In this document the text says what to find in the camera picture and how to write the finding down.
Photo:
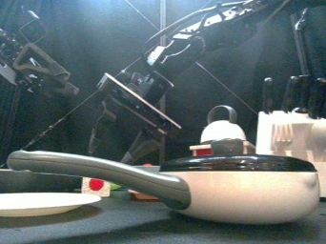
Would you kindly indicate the toy corn with green husk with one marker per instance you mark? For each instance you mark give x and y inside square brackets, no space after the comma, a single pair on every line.
[115,187]

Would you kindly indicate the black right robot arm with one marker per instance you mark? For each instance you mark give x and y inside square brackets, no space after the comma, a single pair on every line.
[242,22]

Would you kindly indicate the small red toy piece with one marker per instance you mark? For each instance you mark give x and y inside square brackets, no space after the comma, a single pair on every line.
[147,164]

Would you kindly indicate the orange toy food piece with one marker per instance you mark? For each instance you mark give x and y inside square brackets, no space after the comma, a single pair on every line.
[142,196]

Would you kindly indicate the speckled toy food box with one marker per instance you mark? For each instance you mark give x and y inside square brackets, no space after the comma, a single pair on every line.
[96,186]

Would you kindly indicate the black pan lid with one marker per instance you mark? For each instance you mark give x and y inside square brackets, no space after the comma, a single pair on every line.
[238,162]

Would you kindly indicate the white round plate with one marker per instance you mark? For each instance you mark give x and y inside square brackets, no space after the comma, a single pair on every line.
[37,203]

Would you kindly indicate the white toy knife block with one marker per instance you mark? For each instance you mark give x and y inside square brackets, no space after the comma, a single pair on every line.
[306,136]

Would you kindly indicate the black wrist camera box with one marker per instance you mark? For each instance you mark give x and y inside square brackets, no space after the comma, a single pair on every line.
[32,28]

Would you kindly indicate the metal frame pole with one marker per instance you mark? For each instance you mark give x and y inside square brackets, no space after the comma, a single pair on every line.
[163,19]

